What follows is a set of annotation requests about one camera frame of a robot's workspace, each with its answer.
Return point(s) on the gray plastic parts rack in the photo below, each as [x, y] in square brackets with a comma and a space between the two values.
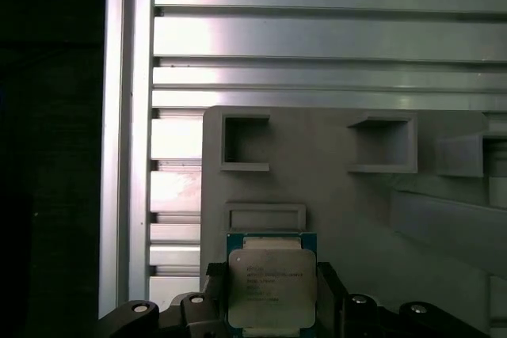
[317, 195]

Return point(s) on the silver CPU with green edge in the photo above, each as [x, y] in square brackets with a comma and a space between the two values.
[271, 282]

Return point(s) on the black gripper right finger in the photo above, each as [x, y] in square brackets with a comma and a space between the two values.
[328, 282]

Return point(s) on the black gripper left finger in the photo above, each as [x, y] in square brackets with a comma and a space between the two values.
[218, 278]

